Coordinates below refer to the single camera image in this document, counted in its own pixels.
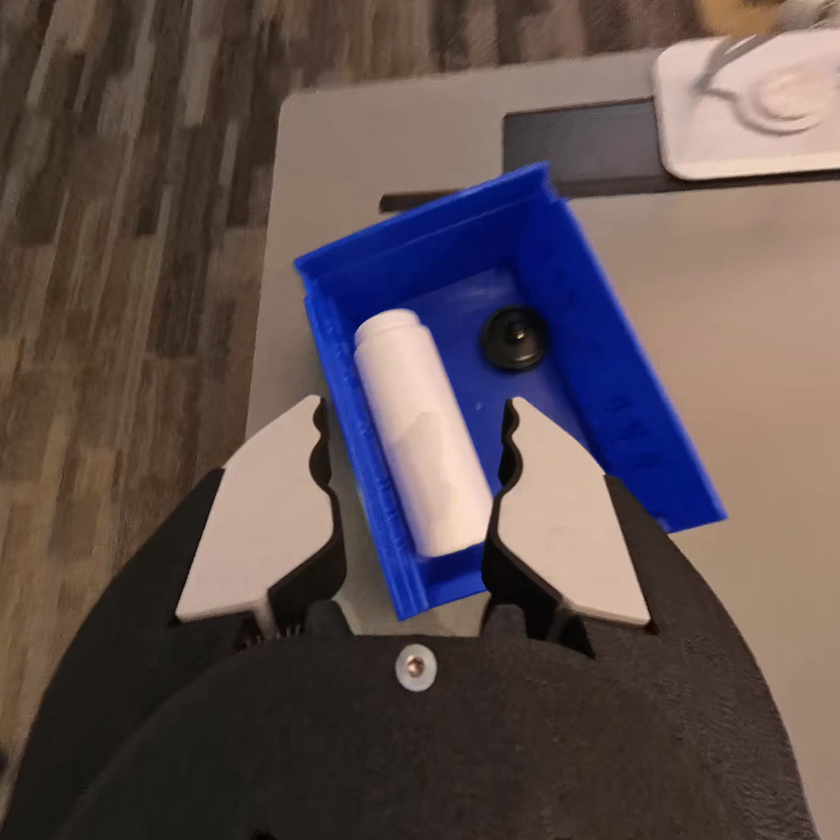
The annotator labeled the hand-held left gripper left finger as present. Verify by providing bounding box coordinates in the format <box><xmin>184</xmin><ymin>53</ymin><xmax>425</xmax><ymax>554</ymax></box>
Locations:
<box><xmin>174</xmin><ymin>395</ymin><xmax>347</xmax><ymax>641</ymax></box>

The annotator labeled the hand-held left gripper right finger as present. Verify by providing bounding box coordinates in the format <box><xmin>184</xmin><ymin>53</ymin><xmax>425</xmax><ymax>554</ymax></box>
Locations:
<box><xmin>482</xmin><ymin>395</ymin><xmax>652</xmax><ymax>647</ymax></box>

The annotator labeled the white plastic bottle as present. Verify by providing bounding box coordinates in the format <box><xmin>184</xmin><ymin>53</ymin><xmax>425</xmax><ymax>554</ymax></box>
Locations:
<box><xmin>354</xmin><ymin>308</ymin><xmax>494</xmax><ymax>559</ymax></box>

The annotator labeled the black bottle lid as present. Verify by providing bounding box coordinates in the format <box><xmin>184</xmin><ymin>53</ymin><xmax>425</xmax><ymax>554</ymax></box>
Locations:
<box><xmin>480</xmin><ymin>305</ymin><xmax>549</xmax><ymax>374</ymax></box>

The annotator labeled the blue plastic bin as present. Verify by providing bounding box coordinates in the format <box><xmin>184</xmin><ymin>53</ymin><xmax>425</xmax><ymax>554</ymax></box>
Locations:
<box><xmin>293</xmin><ymin>162</ymin><xmax>728</xmax><ymax>621</ymax></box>

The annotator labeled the white stand base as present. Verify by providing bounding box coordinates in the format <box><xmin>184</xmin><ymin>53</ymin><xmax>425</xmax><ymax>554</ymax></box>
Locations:
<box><xmin>651</xmin><ymin>29</ymin><xmax>840</xmax><ymax>181</ymax></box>

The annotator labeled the wooden document board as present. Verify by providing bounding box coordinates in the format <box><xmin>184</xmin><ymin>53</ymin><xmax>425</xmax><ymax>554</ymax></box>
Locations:
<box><xmin>696</xmin><ymin>0</ymin><xmax>788</xmax><ymax>37</ymax></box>

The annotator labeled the black table cable cover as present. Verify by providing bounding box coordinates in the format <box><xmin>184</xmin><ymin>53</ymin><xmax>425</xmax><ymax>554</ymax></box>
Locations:
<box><xmin>379</xmin><ymin>97</ymin><xmax>840</xmax><ymax>214</ymax></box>

